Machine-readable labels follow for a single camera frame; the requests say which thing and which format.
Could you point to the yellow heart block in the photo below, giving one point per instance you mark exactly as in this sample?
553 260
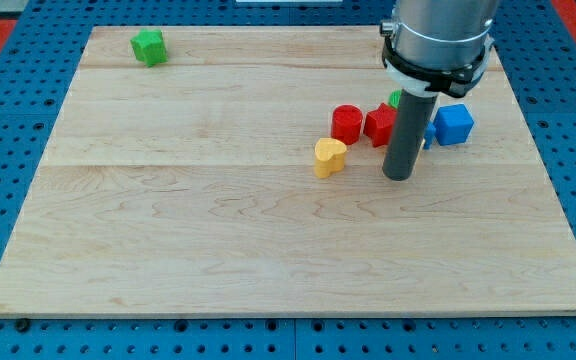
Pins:
329 157

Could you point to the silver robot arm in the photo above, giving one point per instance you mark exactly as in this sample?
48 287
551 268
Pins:
438 46

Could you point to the red cylinder block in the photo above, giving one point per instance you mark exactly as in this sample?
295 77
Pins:
346 123

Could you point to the red star block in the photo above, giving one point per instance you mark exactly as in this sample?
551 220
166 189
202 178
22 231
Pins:
379 124

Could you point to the wooden board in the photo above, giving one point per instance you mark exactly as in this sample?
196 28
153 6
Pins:
186 190

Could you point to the green round block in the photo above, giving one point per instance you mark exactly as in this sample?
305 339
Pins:
394 99

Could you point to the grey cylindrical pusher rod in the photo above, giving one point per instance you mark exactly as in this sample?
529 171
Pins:
407 135

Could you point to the small blue block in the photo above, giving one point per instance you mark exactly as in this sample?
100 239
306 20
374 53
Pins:
429 135

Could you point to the blue cube block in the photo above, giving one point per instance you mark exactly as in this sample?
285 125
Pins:
453 124

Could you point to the green star block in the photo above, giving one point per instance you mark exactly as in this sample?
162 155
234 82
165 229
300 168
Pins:
149 47

